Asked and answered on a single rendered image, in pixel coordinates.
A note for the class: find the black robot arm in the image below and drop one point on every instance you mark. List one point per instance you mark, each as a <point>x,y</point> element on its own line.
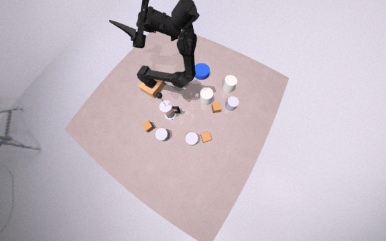
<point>183,15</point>

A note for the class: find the blue short cylinder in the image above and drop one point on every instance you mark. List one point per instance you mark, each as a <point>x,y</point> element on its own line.
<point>202,71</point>

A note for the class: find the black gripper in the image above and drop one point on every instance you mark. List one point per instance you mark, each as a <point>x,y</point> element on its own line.
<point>152,19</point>

